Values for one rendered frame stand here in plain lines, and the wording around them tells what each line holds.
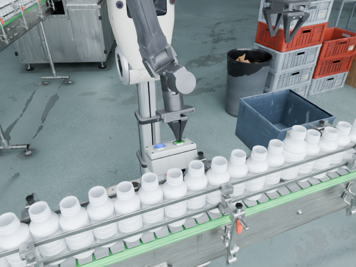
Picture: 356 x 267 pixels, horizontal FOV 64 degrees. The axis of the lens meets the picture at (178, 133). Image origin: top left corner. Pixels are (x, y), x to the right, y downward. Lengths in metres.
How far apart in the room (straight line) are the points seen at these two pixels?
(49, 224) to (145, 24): 0.48
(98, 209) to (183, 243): 0.26
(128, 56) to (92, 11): 3.09
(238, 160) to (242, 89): 2.24
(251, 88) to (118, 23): 2.06
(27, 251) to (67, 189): 1.76
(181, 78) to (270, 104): 0.95
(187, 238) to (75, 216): 0.29
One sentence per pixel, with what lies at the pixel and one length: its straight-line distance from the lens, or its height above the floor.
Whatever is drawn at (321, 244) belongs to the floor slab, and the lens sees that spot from 2.15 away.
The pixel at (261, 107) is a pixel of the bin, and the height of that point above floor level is 0.87.
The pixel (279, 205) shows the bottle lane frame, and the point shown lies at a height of 0.97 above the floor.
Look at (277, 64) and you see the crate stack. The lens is 3.14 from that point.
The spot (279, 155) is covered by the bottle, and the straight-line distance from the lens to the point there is 0.81.
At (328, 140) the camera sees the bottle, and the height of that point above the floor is 1.14.
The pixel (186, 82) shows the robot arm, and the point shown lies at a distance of 0.73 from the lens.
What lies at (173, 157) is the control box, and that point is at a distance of 0.81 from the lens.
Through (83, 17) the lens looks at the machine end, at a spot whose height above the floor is 0.73.
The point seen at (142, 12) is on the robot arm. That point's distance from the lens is 0.69.
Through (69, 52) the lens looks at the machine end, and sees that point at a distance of 4.43.
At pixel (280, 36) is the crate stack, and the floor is 0.81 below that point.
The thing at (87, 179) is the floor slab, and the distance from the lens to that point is 2.44.
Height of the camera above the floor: 1.62
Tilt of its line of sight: 35 degrees down
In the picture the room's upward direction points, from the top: straight up
